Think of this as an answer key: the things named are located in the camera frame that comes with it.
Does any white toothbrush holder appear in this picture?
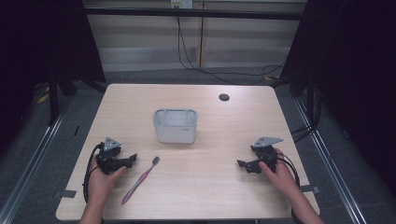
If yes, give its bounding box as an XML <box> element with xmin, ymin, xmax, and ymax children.
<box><xmin>151</xmin><ymin>107</ymin><xmax>199</xmax><ymax>145</ymax></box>

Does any black horizontal frame bar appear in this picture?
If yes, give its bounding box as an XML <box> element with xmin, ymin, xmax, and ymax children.
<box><xmin>83</xmin><ymin>7</ymin><xmax>308</xmax><ymax>21</ymax></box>

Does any yellow floor tape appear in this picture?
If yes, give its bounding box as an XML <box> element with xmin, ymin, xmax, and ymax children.
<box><xmin>35</xmin><ymin>86</ymin><xmax>50</xmax><ymax>105</ymax></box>

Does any grey tape strip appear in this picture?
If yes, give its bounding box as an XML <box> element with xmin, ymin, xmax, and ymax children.
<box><xmin>300</xmin><ymin>184</ymin><xmax>321</xmax><ymax>195</ymax></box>
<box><xmin>51</xmin><ymin>189</ymin><xmax>78</xmax><ymax>201</ymax></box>

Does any person's right hand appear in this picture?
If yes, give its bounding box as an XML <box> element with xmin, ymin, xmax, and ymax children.
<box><xmin>258</xmin><ymin>147</ymin><xmax>302</xmax><ymax>196</ymax></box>

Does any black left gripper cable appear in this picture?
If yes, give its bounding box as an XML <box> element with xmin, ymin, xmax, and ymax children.
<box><xmin>81</xmin><ymin>142</ymin><xmax>106</xmax><ymax>203</ymax></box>

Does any black wall cable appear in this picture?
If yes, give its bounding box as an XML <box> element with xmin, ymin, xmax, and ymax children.
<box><xmin>176</xmin><ymin>15</ymin><xmax>288</xmax><ymax>86</ymax></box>

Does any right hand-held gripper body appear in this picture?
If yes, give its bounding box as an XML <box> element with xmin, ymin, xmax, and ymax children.
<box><xmin>250</xmin><ymin>135</ymin><xmax>285</xmax><ymax>174</ymax></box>

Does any metal floor rail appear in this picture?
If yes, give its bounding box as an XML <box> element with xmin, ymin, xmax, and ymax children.
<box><xmin>291</xmin><ymin>96</ymin><xmax>369</xmax><ymax>224</ymax></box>
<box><xmin>0</xmin><ymin>95</ymin><xmax>75</xmax><ymax>224</ymax></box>

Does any dark curtain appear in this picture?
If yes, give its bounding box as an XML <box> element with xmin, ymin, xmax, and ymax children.
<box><xmin>280</xmin><ymin>0</ymin><xmax>396</xmax><ymax>190</ymax></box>
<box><xmin>0</xmin><ymin>0</ymin><xmax>106</xmax><ymax>158</ymax></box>

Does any white wall socket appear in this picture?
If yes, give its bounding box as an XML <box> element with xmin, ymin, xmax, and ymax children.
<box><xmin>170</xmin><ymin>0</ymin><xmax>194</xmax><ymax>10</ymax></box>

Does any bundle of black cables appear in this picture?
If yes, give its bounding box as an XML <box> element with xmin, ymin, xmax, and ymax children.
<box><xmin>290</xmin><ymin>83</ymin><xmax>322</xmax><ymax>145</ymax></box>

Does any black metal stand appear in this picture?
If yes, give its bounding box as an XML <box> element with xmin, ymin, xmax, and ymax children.
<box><xmin>47</xmin><ymin>69</ymin><xmax>61</xmax><ymax>127</ymax></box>

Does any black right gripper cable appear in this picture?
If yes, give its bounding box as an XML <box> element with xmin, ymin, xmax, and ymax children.
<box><xmin>276</xmin><ymin>152</ymin><xmax>302</xmax><ymax>189</ymax></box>

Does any person's left hand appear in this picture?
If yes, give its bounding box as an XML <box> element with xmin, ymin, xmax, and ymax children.
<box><xmin>88</xmin><ymin>154</ymin><xmax>128</xmax><ymax>200</ymax></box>

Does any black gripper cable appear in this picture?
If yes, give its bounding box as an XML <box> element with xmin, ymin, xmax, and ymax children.
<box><xmin>276</xmin><ymin>152</ymin><xmax>302</xmax><ymax>189</ymax></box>
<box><xmin>81</xmin><ymin>142</ymin><xmax>106</xmax><ymax>203</ymax></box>

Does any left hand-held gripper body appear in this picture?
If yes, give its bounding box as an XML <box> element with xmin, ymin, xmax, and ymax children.
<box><xmin>95</xmin><ymin>136</ymin><xmax>126</xmax><ymax>175</ymax></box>

